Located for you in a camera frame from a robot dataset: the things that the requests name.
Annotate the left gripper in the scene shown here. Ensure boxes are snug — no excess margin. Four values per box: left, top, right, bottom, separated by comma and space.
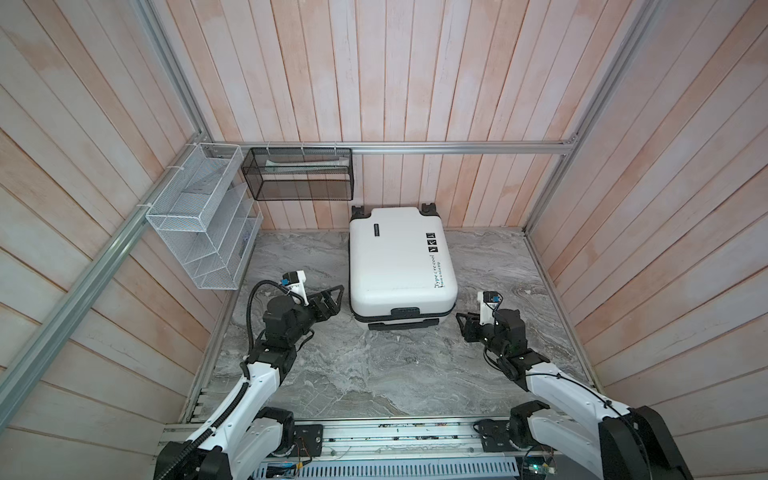
286, 285, 344, 344

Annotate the white and black suitcase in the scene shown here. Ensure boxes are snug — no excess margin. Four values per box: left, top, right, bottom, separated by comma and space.
349, 203, 458, 331

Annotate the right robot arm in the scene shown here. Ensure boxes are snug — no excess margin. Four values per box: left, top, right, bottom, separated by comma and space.
456, 304, 692, 479

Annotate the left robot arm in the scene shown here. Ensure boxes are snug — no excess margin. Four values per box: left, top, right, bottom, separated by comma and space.
153, 271, 344, 479

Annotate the green circuit board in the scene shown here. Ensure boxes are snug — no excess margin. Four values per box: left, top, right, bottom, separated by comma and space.
519, 457, 556, 480

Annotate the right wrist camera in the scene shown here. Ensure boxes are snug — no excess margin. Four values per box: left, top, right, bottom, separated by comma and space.
477, 290, 503, 325

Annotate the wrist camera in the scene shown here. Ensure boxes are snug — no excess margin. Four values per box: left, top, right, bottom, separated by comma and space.
477, 290, 503, 325
281, 270, 309, 306

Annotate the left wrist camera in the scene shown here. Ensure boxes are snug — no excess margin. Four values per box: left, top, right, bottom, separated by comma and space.
281, 270, 309, 306

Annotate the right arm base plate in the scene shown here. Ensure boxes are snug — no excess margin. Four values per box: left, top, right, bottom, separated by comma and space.
473, 417, 537, 453

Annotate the black mesh wall basket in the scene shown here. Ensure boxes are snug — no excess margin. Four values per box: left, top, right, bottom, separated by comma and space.
241, 146, 355, 201

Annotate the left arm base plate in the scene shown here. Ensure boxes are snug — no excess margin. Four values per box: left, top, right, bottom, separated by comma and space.
278, 424, 324, 458

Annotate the aluminium front rail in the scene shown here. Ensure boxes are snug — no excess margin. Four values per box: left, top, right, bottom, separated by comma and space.
149, 413, 652, 466

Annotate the white wire mesh rack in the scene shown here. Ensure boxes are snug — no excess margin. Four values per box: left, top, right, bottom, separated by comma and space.
146, 143, 263, 290

